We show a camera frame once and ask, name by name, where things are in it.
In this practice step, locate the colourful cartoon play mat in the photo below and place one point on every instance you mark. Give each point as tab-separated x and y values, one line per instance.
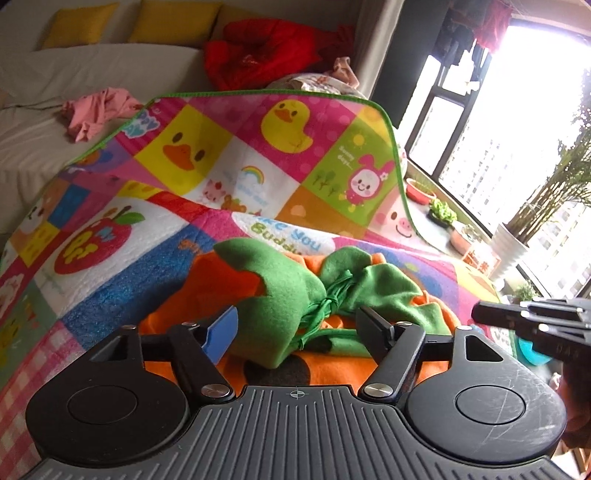
194	152

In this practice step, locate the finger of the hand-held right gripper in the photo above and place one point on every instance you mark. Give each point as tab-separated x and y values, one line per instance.
558	308
498	316

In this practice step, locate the black window frame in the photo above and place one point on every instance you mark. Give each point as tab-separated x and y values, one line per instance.
436	99

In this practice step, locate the tall bamboo plant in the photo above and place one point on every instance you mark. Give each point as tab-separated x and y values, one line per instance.
561	184

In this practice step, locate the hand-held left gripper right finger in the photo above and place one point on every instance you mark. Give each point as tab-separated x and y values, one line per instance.
371	330

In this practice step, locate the orange printed box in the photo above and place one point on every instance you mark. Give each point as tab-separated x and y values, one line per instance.
482	262

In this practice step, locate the green plant in black pot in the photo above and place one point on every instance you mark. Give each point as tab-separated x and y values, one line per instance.
442	213

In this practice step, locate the red hanging garment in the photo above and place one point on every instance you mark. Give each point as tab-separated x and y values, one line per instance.
494	23

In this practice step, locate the white covered sofa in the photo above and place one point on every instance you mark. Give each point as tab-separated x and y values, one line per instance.
92	69

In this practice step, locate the dark curtain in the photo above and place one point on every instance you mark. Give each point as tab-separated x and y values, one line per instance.
411	55

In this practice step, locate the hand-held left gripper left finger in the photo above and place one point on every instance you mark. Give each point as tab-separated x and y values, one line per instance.
221	334

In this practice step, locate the person's right hand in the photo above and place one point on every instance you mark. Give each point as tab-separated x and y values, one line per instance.
578	406

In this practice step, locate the yellow cushion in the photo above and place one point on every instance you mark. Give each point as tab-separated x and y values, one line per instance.
78	25
233	16
173	21

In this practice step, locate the small pink plant pot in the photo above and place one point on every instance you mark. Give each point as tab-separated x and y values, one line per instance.
459	237

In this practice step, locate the dark hanging clothes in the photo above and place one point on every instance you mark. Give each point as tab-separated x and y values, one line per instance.
457	32

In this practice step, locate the red plant bowl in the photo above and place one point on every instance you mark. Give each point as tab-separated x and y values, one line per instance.
420	191

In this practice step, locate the orange and green fleece garment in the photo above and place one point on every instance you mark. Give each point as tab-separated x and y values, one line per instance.
281	295

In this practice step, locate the pink garment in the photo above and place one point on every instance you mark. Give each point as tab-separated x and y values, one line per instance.
94	113

